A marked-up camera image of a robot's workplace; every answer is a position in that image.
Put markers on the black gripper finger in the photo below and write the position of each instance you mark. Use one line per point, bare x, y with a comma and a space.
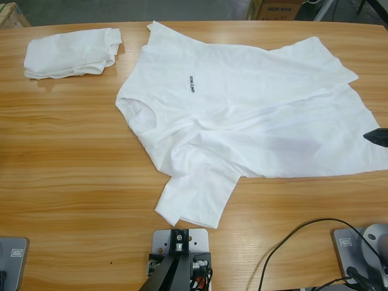
379, 138

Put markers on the white Unitree print t-shirt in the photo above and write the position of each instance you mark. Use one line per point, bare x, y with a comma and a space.
242, 106

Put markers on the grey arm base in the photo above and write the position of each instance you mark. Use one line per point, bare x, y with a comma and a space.
342, 256
15, 266

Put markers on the cardboard box with AUX print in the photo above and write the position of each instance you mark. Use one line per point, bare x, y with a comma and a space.
279, 12

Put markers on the wooden crate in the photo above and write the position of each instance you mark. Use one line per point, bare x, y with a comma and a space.
12, 15

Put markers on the black metal frame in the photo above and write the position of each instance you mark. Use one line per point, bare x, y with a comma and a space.
382, 9

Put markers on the white metal frame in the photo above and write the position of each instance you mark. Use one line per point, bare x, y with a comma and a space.
324, 10

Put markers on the black bracket with connectors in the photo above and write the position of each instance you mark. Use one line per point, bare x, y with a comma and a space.
200, 259

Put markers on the white mount block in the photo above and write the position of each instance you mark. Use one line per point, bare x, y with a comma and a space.
160, 239

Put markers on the dark camera post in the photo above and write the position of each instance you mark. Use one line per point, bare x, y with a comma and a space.
172, 272

